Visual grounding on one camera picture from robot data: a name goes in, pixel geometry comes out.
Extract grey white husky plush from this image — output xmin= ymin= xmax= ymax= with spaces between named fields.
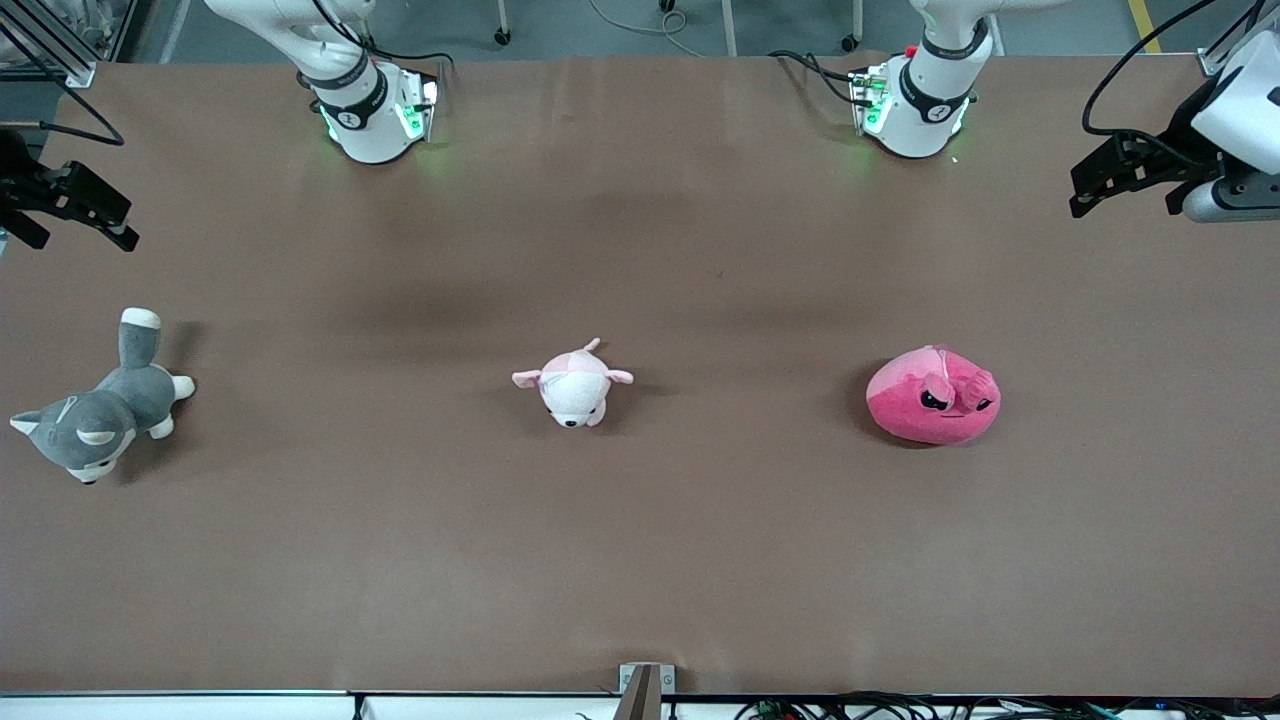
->
xmin=10 ymin=307 xmax=196 ymax=485

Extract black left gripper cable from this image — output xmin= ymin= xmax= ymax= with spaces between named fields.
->
xmin=1082 ymin=0 xmax=1280 ymax=141

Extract grey metal table bracket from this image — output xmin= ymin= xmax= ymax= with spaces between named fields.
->
xmin=619 ymin=663 xmax=676 ymax=720

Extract round hot pink plush toy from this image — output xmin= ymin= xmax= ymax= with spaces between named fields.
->
xmin=866 ymin=345 xmax=1002 ymax=447

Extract aluminium frame profile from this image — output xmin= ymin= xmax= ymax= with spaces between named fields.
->
xmin=1197 ymin=0 xmax=1280 ymax=77
xmin=0 ymin=0 xmax=98 ymax=89

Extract black cable bundle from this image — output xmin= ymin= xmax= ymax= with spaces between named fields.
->
xmin=735 ymin=692 xmax=1280 ymax=720

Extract pale pink white plush dog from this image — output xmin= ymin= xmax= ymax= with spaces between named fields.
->
xmin=512 ymin=338 xmax=635 ymax=429

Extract black left arm base cable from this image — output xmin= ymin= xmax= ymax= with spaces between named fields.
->
xmin=770 ymin=50 xmax=866 ymax=106

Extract yellow floor tape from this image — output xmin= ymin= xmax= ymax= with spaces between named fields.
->
xmin=1128 ymin=0 xmax=1164 ymax=54

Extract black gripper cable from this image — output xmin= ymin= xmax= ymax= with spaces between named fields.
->
xmin=1082 ymin=0 xmax=1280 ymax=141
xmin=0 ymin=20 xmax=126 ymax=147

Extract black right arm base cable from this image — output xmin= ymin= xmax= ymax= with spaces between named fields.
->
xmin=310 ymin=0 xmax=456 ymax=71

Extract black arm base cable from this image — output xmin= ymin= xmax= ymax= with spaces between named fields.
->
xmin=770 ymin=50 xmax=866 ymax=106
xmin=310 ymin=0 xmax=456 ymax=71

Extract white table edge rail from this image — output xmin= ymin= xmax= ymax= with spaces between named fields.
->
xmin=0 ymin=690 xmax=1280 ymax=720

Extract grey floor cable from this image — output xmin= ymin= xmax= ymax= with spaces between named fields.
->
xmin=588 ymin=0 xmax=701 ymax=58

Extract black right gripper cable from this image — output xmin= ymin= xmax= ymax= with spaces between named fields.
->
xmin=0 ymin=20 xmax=126 ymax=147

